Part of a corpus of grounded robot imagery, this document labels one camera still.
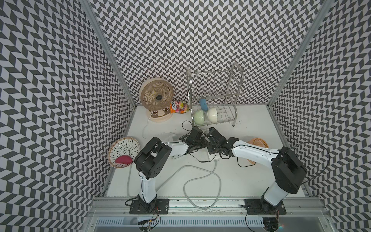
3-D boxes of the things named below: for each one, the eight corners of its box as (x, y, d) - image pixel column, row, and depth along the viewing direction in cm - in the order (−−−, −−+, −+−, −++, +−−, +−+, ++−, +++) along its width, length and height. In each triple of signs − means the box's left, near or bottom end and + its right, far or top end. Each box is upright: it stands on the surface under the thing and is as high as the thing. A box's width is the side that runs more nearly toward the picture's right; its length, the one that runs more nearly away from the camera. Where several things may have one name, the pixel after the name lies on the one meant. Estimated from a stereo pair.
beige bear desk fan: (149, 122, 110) (137, 90, 86) (154, 101, 125) (146, 69, 101) (171, 122, 110) (165, 90, 86) (174, 101, 125) (169, 69, 101)
